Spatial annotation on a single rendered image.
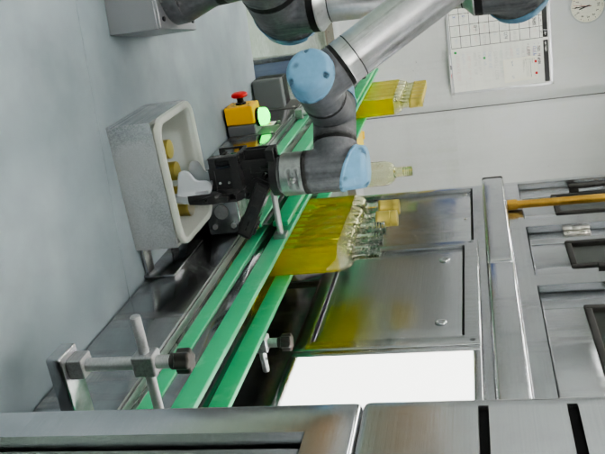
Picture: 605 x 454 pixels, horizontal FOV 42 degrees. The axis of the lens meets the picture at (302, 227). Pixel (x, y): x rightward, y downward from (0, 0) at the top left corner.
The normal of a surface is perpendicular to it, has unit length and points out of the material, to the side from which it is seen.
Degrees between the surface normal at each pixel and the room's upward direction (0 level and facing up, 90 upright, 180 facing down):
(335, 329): 90
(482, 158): 90
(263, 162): 90
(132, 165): 90
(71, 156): 0
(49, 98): 0
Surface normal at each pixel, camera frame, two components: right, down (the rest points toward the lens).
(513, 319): -0.15, -0.93
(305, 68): -0.27, -0.26
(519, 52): -0.19, 0.36
